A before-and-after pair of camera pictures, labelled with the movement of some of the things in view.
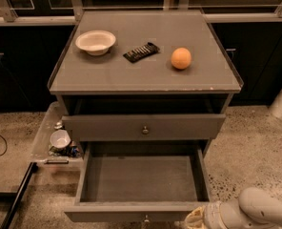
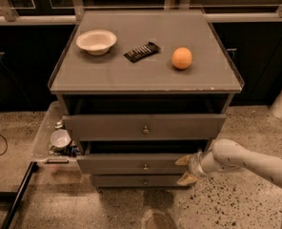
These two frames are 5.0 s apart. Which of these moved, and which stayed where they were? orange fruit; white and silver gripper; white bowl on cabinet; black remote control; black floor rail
Moved: white and silver gripper
Stayed: black floor rail; orange fruit; black remote control; white bowl on cabinet
